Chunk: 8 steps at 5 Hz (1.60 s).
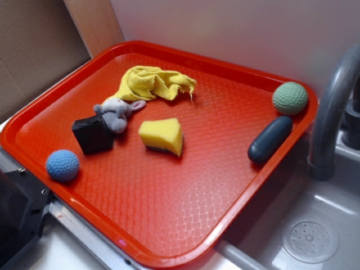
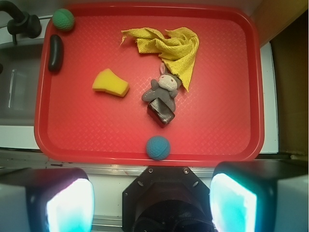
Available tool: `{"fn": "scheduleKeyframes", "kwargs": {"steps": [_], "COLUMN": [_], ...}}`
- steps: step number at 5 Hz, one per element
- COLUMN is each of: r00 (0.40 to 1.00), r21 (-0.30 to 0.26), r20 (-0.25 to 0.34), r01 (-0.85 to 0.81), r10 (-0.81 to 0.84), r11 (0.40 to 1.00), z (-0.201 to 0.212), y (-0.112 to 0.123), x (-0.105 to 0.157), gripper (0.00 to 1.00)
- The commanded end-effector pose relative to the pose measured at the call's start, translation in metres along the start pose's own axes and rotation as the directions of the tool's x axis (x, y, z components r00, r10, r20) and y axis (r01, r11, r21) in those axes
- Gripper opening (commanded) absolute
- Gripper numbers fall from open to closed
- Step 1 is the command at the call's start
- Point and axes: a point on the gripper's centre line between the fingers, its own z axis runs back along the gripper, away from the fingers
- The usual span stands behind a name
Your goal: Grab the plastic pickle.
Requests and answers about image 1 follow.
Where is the dark green plastic pickle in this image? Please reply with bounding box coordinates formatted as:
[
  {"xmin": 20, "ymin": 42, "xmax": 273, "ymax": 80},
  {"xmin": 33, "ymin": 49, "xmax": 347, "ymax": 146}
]
[{"xmin": 247, "ymin": 116, "xmax": 293, "ymax": 164}]

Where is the yellow sponge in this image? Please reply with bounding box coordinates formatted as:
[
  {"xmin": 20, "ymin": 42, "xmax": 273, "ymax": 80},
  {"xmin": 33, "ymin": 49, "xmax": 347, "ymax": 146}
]
[{"xmin": 138, "ymin": 118, "xmax": 183, "ymax": 157}]

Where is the red plastic tray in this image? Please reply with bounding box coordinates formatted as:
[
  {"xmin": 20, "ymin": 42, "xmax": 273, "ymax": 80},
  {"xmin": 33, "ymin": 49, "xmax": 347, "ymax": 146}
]
[{"xmin": 1, "ymin": 41, "xmax": 318, "ymax": 269}]

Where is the yellow cloth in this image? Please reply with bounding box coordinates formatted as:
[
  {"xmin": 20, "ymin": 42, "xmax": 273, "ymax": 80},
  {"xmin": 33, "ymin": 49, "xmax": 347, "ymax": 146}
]
[{"xmin": 112, "ymin": 66, "xmax": 197, "ymax": 101}]

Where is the grey plush bunny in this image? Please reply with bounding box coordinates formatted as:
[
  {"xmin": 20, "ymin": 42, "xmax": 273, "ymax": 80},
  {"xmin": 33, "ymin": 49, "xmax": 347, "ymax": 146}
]
[{"xmin": 93, "ymin": 98, "xmax": 146, "ymax": 134}]

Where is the black block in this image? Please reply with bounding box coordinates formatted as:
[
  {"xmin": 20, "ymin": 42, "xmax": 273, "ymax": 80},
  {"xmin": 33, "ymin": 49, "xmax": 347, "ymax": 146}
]
[{"xmin": 71, "ymin": 115, "xmax": 114, "ymax": 155}]

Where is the green dimpled ball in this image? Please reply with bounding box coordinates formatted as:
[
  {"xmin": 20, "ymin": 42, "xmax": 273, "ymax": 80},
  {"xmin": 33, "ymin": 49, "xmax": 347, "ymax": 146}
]
[{"xmin": 272, "ymin": 82, "xmax": 308, "ymax": 116}]

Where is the blue dimpled ball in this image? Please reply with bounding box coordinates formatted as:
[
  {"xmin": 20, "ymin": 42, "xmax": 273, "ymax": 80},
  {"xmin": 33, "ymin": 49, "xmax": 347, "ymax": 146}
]
[{"xmin": 46, "ymin": 150, "xmax": 80, "ymax": 182}]

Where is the wooden board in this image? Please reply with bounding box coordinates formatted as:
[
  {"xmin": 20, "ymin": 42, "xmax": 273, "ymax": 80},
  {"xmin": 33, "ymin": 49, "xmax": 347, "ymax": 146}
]
[{"xmin": 64, "ymin": 0, "xmax": 125, "ymax": 58}]

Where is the grey faucet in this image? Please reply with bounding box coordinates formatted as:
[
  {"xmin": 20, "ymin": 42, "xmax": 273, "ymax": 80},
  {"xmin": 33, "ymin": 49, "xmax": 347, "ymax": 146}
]
[{"xmin": 308, "ymin": 45, "xmax": 359, "ymax": 181}]

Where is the grey sink basin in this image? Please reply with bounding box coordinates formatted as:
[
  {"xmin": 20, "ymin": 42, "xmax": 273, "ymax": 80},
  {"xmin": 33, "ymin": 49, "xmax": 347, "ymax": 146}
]
[{"xmin": 215, "ymin": 138, "xmax": 359, "ymax": 269}]

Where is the sink drain strainer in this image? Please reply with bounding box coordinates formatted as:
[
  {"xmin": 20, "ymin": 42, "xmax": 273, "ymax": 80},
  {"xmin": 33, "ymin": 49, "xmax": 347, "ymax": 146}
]
[{"xmin": 281, "ymin": 215, "xmax": 339, "ymax": 264}]

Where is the cardboard panel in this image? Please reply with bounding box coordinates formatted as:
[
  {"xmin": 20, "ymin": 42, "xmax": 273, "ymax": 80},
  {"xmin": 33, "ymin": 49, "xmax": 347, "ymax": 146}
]
[{"xmin": 1, "ymin": 1, "xmax": 90, "ymax": 122}]

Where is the black faucet knob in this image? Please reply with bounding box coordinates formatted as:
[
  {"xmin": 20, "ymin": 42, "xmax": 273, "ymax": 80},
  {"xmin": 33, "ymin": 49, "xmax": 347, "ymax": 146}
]
[{"xmin": 342, "ymin": 80, "xmax": 359, "ymax": 150}]

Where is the aluminium rail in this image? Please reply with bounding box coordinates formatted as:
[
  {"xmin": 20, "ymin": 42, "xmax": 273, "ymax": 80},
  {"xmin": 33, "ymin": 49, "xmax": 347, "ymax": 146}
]
[{"xmin": 1, "ymin": 150, "xmax": 143, "ymax": 269}]

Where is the black metal bracket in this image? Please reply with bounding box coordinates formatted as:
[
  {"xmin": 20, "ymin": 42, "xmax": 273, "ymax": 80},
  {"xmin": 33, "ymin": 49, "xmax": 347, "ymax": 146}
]
[{"xmin": 1, "ymin": 168, "xmax": 52, "ymax": 269}]

